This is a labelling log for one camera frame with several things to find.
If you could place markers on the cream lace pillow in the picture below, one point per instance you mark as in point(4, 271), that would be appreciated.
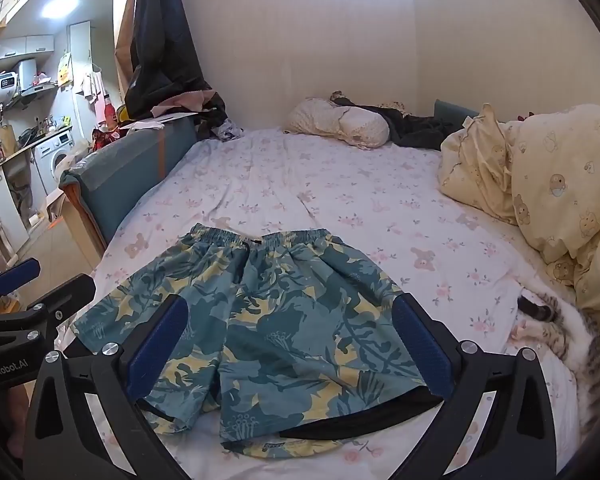
point(330, 120)

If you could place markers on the ceiling light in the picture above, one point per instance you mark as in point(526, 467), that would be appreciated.
point(61, 7)

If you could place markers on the person's left hand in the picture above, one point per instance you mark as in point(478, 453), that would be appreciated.
point(17, 407)

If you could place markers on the teal floral pants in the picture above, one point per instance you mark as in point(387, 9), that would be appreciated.
point(290, 320)

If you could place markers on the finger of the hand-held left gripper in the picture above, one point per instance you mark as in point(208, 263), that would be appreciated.
point(72, 292)
point(17, 275)

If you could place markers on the white paper sheet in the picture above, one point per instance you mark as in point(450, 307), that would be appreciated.
point(160, 121)

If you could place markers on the black white patterned cloth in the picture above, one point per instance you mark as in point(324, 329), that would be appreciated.
point(227, 131)

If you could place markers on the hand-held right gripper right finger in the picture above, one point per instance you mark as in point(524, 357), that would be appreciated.
point(425, 350)

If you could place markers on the white water heater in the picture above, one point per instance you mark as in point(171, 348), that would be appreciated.
point(0, 90)

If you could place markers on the red snack bag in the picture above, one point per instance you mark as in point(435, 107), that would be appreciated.
point(107, 139)

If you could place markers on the dark clothes pile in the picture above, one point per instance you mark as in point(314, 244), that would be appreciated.
point(410, 127)

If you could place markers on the bed with floral sheet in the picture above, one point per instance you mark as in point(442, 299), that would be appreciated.
point(360, 200)

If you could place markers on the tall white cabinet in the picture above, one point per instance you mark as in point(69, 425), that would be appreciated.
point(81, 50)

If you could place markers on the pink cloth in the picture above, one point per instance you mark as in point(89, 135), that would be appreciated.
point(185, 100)

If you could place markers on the teal padded bed board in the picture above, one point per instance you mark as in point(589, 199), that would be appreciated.
point(455, 112)
point(125, 175)

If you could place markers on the white base cabinet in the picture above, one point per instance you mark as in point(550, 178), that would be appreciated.
point(2, 205)

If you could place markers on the white washing machine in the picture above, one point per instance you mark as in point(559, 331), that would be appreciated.
point(55, 157)

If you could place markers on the yellow hanging toy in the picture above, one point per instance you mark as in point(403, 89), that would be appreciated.
point(65, 70)

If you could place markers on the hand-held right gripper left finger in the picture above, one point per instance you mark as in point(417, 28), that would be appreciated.
point(155, 350)

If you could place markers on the yellow bear print duvet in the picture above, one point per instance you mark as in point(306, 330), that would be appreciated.
point(555, 185)

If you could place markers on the pink hanging towel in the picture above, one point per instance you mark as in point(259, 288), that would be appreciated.
point(94, 91)

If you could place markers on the wooden cutting board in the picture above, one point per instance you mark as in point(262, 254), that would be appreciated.
point(6, 140)

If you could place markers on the red plush toy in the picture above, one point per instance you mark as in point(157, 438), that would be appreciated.
point(526, 115)

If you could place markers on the brown wooden panel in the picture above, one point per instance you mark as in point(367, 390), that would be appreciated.
point(127, 20)

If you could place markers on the range hood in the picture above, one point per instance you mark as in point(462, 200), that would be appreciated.
point(32, 77)

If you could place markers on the tabby cat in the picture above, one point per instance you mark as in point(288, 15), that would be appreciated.
point(575, 340)

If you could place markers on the kitchen counter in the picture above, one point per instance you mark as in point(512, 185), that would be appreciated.
point(25, 147)

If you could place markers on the red bottle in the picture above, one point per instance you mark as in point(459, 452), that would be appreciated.
point(110, 110)

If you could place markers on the white wall cabinets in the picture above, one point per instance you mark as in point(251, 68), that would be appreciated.
point(25, 47)

